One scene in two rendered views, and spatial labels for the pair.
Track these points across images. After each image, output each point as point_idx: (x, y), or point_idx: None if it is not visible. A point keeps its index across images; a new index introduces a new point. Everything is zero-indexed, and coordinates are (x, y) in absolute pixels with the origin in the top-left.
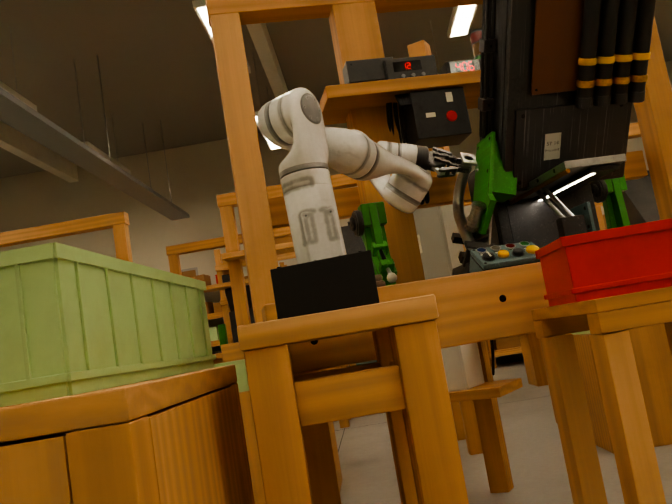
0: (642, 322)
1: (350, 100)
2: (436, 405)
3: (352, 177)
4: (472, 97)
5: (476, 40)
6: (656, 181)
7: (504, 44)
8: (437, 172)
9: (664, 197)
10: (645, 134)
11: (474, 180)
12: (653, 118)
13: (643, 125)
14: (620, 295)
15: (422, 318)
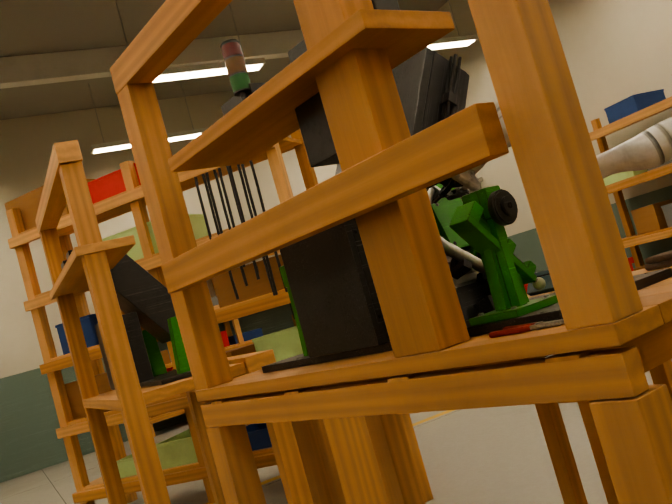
0: None
1: (418, 45)
2: None
3: (667, 160)
4: (279, 119)
5: (242, 54)
6: (193, 298)
7: (460, 110)
8: (467, 188)
9: (204, 316)
10: (178, 246)
11: (435, 213)
12: (192, 231)
13: (176, 236)
14: None
15: None
